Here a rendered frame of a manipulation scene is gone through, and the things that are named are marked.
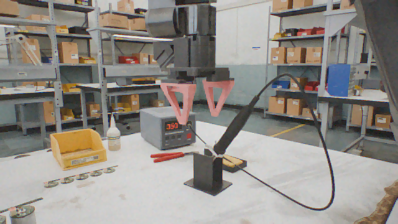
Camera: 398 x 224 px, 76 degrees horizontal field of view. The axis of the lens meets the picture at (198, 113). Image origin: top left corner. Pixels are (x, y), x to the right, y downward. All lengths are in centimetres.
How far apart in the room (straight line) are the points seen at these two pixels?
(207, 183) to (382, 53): 34
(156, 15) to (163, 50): 6
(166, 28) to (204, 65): 10
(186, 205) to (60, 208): 20
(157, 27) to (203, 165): 27
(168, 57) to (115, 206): 28
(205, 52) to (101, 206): 31
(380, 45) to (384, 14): 4
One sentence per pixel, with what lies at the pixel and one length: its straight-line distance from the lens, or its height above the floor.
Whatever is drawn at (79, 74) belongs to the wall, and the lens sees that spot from 499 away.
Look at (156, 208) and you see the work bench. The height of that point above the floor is 75.
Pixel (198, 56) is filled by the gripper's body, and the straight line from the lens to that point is 45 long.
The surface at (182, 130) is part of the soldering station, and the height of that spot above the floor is 80.
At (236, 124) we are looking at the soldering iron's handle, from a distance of 43.
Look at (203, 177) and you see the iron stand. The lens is 49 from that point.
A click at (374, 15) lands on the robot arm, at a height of 104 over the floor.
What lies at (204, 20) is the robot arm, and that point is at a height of 105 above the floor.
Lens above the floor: 98
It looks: 11 degrees down
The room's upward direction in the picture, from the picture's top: straight up
